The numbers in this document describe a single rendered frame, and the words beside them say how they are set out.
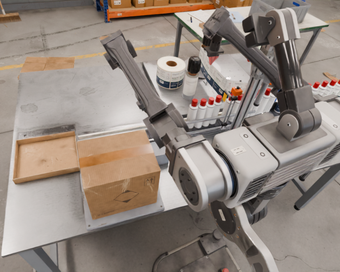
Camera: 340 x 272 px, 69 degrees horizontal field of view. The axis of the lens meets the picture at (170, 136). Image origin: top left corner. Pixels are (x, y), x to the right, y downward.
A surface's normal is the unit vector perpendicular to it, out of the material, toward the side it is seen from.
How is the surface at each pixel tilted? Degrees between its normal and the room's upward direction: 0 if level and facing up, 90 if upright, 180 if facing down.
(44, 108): 0
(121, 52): 29
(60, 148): 0
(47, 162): 0
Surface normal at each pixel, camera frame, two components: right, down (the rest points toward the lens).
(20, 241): 0.10, -0.68
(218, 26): -0.15, 0.32
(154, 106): -0.14, -0.29
